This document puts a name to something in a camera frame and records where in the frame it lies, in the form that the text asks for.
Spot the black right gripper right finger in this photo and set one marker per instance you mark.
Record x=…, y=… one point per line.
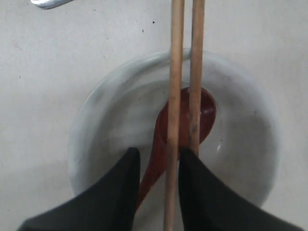
x=207, y=204

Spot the speckled white ceramic bowl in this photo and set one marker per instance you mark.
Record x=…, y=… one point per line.
x=243, y=148

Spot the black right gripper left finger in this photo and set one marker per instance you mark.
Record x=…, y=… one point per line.
x=108, y=205

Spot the brown wooden chopstick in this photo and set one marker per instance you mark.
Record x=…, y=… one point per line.
x=198, y=19
x=176, y=55

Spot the dark red wooden spoon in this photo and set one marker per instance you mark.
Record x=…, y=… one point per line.
x=158, y=158

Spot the silver metal fork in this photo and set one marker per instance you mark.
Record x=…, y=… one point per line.
x=49, y=4

